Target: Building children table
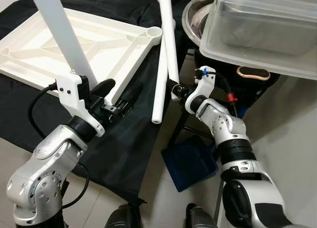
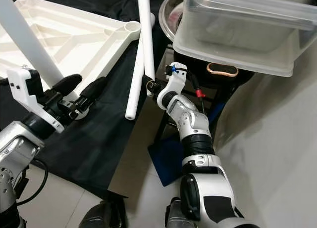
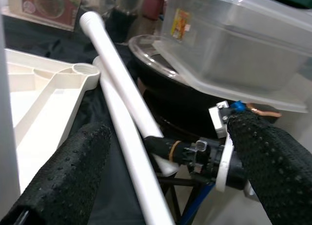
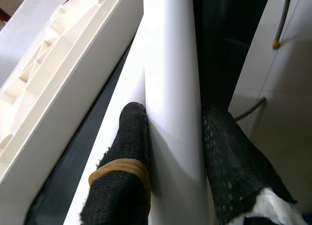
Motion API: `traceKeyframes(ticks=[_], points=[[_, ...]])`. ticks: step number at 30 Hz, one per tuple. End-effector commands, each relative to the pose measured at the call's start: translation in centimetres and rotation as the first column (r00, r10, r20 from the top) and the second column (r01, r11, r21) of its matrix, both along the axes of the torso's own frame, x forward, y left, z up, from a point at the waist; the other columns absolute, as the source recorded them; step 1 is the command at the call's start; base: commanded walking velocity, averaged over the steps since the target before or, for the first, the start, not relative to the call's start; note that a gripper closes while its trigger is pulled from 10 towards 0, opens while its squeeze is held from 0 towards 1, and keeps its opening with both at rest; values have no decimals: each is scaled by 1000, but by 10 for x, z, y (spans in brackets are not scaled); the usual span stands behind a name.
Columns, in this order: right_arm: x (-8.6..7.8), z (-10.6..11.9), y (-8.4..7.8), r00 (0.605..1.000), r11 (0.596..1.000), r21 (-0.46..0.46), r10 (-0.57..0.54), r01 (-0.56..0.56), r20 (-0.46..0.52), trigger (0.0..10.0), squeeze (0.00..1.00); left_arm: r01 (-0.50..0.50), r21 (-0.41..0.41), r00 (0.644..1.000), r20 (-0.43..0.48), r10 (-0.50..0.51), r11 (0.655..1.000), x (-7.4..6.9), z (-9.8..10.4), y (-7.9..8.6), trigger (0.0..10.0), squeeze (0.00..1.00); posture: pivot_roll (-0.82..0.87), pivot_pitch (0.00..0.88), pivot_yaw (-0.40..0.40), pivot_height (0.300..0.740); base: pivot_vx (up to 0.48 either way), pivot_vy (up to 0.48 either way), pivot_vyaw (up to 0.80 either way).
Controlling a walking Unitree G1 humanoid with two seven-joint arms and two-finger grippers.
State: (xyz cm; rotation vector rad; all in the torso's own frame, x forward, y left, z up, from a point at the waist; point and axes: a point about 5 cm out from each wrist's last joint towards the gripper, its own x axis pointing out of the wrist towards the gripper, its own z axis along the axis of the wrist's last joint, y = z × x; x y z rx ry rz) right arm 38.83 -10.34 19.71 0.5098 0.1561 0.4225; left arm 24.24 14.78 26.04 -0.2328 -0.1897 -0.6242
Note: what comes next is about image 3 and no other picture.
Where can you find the black shiny bag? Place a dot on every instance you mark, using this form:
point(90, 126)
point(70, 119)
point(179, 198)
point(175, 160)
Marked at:
point(122, 22)

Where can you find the white plastic table leg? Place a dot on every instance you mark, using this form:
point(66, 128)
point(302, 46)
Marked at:
point(131, 147)
point(109, 61)
point(7, 88)

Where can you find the clear plastic storage box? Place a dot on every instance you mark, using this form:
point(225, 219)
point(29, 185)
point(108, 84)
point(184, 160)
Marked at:
point(243, 51)

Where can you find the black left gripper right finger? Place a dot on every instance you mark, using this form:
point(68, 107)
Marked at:
point(275, 166)

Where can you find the black pan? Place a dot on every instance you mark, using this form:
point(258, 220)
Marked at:
point(170, 93)

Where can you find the white plastic table top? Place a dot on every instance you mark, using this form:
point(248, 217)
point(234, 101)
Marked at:
point(36, 100)

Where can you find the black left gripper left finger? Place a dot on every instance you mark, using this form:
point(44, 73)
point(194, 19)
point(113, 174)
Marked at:
point(63, 181)

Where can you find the black tablecloth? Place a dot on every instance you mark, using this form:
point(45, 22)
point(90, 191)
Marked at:
point(95, 105)

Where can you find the food picture poster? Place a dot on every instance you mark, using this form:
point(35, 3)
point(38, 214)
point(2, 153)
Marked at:
point(48, 7)

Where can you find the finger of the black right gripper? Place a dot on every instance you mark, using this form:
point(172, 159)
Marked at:
point(165, 149)

